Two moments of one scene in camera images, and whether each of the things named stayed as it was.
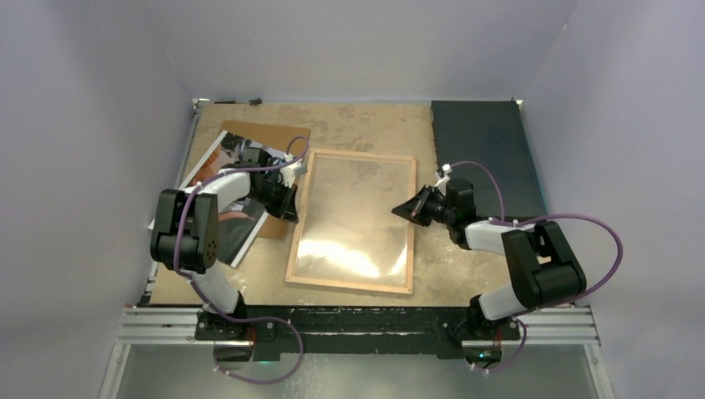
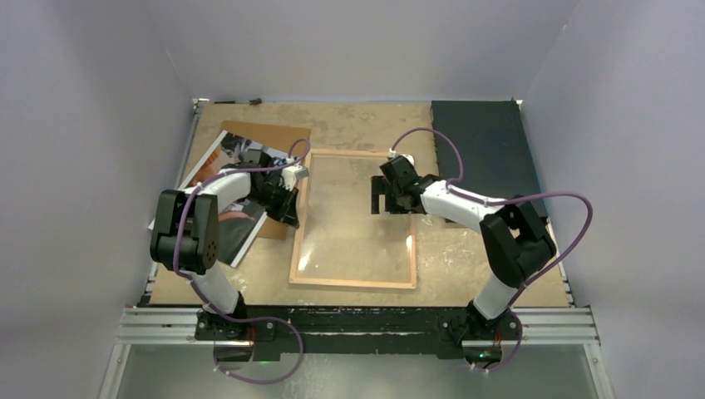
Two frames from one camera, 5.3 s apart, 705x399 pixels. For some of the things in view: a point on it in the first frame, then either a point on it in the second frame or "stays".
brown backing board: [289, 143] stays
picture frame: [293, 257] stays
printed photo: [236, 224] stays
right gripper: [414, 208] → [379, 186]
